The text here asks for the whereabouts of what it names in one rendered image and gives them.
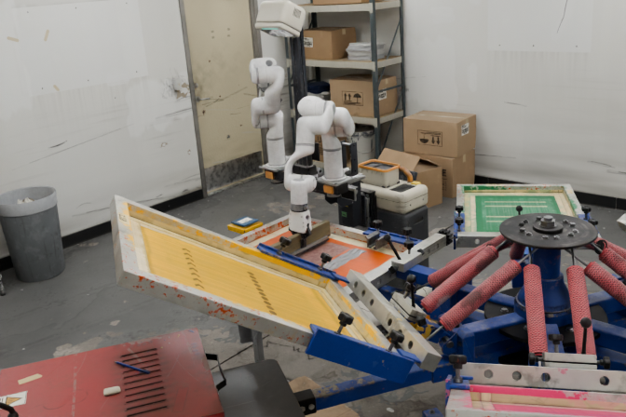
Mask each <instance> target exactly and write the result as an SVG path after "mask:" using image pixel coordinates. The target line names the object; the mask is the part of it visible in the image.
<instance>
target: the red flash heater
mask: <svg viewBox="0 0 626 417"><path fill-rule="evenodd" d="M115 361H118V362H121V363H124V364H127V365H130V366H132V367H135V368H138V369H141V370H149V371H150V374H146V373H143V372H140V371H137V370H133V369H130V368H127V367H124V366H121V365H118V364H116V363H115ZM114 386H119V387H120V390H121V391H120V393H118V394H113V395H110V396H104V395H103V390H104V389H105V388H110V387H114ZM0 402H2V403H5V404H8V405H9V406H12V407H13V408H14V409H15V411H16V412H17V413H18V415H19V417H225V412H224V409H223V407H222V404H221V401H220V398H219V395H218V392H217V389H216V386H215V383H214V380H213V378H212V374H211V369H210V366H209V363H208V360H207V358H206V354H205V351H204V348H203V345H202V342H201V340H200V337H199V333H198V329H197V328H193V329H189V330H181V331H176V332H173V333H168V334H163V335H159V336H155V337H150V338H146V339H141V340H138V341H133V342H128V343H121V344H116V345H112V346H107V347H104V348H99V349H94V350H90V351H86V352H81V353H77V354H72V355H69V356H60V357H56V358H52V359H47V360H43V361H38V362H35V363H30V364H25V365H21V366H17V367H12V368H8V369H3V370H1V371H0Z"/></svg>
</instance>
